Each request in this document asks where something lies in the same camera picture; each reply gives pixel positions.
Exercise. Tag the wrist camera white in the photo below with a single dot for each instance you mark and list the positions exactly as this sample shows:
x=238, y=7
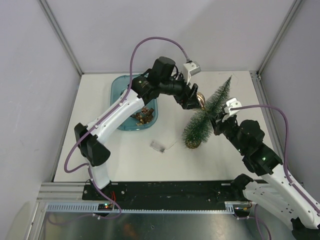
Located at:
x=229, y=107
x=190, y=69

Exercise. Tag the clear light string battery box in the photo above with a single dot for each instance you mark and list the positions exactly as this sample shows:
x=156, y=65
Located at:
x=158, y=146

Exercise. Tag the right aluminium frame post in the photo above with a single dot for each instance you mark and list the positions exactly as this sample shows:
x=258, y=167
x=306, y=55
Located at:
x=280, y=34

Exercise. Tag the white gold striped bauble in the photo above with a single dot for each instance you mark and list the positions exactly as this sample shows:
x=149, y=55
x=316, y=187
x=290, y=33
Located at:
x=201, y=100

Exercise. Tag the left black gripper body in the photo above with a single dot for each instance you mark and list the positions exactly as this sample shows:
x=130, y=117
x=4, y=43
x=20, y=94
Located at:
x=182, y=98

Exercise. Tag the brown ribbon pile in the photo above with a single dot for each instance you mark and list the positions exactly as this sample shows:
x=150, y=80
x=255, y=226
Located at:
x=144, y=118

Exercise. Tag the blue plastic tray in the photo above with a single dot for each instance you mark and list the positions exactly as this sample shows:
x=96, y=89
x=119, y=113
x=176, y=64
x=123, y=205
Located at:
x=118, y=87

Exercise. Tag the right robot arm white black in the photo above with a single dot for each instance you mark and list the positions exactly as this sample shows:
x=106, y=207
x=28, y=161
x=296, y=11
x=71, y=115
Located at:
x=293, y=205

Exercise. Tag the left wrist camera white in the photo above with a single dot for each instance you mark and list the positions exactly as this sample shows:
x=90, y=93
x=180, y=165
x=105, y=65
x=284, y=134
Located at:
x=190, y=69

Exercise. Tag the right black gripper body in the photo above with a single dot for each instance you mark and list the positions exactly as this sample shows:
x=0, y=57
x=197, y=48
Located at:
x=221, y=126

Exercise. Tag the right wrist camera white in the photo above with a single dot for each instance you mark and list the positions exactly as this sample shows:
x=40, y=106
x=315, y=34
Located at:
x=229, y=107

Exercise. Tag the small green christmas tree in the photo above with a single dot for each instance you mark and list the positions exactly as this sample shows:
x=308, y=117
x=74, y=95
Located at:
x=199, y=128

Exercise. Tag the left aluminium frame post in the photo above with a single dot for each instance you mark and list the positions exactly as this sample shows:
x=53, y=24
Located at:
x=48, y=13

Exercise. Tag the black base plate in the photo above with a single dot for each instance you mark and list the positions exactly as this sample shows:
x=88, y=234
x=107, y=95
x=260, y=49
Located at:
x=127, y=190

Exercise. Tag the aluminium frame post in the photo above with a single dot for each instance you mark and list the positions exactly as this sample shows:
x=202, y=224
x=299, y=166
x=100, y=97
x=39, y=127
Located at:
x=48, y=13
x=280, y=34

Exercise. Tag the pine cone ornament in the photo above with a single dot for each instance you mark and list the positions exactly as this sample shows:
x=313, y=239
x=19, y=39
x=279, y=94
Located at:
x=145, y=110

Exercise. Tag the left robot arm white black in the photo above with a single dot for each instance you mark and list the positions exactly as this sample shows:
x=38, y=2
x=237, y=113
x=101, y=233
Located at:
x=91, y=138

